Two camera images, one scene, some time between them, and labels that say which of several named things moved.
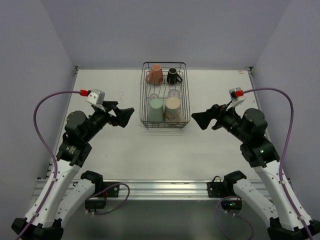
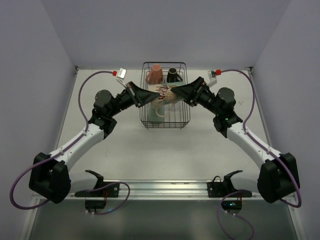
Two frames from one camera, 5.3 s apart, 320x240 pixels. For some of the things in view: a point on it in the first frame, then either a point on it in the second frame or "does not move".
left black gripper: x=111 y=113 → x=135 y=94
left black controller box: x=95 y=204 does not move
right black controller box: x=232 y=204 does not move
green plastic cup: x=156 y=111 does not move
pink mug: x=155 y=75 does not move
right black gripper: x=216 y=117 → x=196 y=90
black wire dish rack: x=164 y=99 does not move
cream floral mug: x=173 y=112 → x=168 y=97
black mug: x=173 y=77 does not move
